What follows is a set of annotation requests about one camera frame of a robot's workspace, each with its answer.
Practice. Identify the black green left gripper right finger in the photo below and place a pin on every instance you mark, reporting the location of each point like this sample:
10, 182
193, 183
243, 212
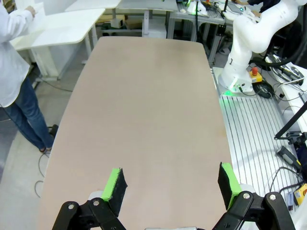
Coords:
230, 189

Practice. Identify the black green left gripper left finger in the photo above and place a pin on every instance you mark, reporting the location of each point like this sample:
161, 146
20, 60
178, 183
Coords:
112, 191

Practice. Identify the white plastic basket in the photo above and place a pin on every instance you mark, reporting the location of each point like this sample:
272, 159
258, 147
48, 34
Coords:
38, 19

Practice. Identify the person's right forearm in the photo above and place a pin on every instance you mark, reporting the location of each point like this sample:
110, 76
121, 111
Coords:
20, 18

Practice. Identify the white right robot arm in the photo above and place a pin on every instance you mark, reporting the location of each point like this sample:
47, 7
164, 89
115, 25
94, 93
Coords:
244, 36

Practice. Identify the person's right hand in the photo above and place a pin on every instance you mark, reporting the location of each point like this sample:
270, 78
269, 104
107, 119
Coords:
30, 10

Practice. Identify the black handheld scanner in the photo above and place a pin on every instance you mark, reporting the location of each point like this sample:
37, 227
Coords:
287, 157

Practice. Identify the yellow control box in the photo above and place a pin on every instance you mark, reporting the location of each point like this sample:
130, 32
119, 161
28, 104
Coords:
301, 195

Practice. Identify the black tripod stand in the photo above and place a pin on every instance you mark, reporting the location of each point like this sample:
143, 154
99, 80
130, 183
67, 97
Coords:
291, 122

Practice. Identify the white equipment desk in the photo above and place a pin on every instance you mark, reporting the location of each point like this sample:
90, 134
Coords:
296, 95

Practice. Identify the yellow red emergency stop button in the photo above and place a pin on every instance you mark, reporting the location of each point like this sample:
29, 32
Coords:
255, 75

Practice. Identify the black grey handheld device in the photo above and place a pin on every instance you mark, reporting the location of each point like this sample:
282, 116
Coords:
290, 73

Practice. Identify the person in white shirt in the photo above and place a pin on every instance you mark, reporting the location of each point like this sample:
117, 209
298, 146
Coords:
12, 60

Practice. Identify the white side table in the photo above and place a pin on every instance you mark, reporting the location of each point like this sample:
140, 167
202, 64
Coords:
67, 31

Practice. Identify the beige box device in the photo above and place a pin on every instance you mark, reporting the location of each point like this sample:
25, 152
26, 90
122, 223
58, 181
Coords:
116, 23

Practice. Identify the brown cardboard box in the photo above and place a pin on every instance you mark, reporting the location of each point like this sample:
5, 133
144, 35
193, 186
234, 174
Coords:
134, 22

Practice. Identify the white device with green light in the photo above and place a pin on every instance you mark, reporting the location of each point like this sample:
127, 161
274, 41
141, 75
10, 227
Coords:
195, 8

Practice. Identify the background person in dark blue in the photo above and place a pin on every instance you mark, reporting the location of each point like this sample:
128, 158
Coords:
263, 4

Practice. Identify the white rounded table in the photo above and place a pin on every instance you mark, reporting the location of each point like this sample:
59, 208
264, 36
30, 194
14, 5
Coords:
93, 4

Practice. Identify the grey desk with metal legs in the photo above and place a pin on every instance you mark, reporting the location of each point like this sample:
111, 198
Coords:
146, 4

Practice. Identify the grooved aluminium base plate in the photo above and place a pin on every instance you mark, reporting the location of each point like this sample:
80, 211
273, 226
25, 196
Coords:
251, 131

